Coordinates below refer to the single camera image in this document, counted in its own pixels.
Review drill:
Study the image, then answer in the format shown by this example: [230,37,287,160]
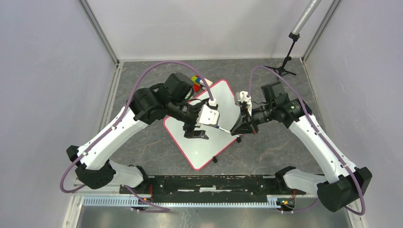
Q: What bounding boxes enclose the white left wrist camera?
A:
[196,98,220,127]

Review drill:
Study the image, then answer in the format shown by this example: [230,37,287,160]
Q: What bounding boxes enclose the colourful toy block stack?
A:
[191,75,206,93]

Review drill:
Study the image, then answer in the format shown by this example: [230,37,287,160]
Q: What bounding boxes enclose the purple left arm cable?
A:
[59,60,218,213]

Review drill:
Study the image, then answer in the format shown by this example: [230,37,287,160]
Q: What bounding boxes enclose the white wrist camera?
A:
[234,91,252,109]
[196,98,220,127]

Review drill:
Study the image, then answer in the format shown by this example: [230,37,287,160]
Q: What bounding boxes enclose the black tripod stand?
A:
[263,0,322,78]

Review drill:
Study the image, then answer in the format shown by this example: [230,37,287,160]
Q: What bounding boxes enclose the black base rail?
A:
[134,174,302,203]

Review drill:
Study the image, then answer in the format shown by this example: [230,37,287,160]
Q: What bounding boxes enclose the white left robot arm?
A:
[67,73,217,194]

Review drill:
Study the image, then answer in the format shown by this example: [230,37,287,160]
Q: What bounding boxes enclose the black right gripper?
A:
[231,103,276,134]

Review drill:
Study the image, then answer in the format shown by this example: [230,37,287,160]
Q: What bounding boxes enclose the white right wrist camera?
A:
[234,91,252,109]

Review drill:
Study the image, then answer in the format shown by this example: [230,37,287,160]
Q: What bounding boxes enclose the blue white marker pen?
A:
[213,125,231,134]

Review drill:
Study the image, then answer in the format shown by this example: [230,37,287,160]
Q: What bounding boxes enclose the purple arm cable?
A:
[247,65,366,217]
[59,60,218,213]

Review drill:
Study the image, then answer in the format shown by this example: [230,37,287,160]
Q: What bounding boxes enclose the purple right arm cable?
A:
[247,65,366,217]

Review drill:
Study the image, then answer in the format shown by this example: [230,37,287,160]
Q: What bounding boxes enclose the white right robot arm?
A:
[230,82,373,212]

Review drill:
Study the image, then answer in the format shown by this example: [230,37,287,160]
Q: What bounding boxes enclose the white board with pink rim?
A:
[163,79,240,171]

